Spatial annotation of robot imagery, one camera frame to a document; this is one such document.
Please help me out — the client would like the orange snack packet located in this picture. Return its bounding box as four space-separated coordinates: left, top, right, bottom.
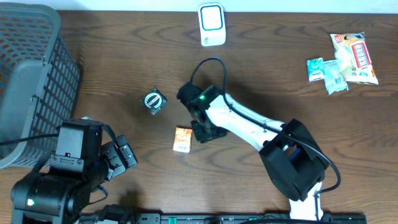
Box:
173 127 192 153

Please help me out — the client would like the teal white snack packet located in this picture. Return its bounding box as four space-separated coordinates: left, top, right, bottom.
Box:
323 60 349 95

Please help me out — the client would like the white yellow chip bag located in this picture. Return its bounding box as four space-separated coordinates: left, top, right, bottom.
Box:
330 32 379 85

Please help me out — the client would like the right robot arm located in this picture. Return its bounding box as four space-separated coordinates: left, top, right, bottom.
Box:
177 82 329 221

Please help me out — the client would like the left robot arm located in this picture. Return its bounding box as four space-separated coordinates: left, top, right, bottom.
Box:
11 119 137 223

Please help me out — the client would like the white barcode scanner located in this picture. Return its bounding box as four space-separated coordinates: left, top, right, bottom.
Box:
198 3 226 47

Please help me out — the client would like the dark grey plastic basket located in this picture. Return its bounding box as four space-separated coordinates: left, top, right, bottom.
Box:
1 2 81 169

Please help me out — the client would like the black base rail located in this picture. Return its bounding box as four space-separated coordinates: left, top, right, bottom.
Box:
77 213 368 224

